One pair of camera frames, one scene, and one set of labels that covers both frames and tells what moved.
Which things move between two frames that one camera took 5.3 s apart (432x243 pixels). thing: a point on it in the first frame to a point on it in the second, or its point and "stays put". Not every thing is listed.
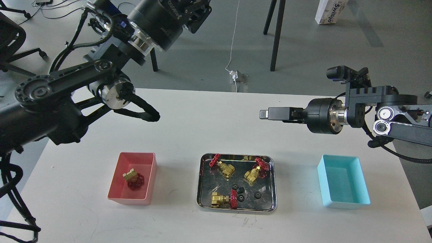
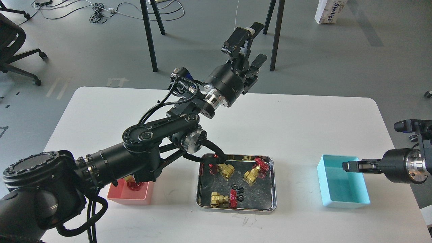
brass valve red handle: [135, 180] stays put
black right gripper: [323, 115] to [405, 165]
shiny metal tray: [237, 182] stays put
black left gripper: [162, 20] to [225, 86]
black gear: [240, 190] stays put
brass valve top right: [261, 168] stays put
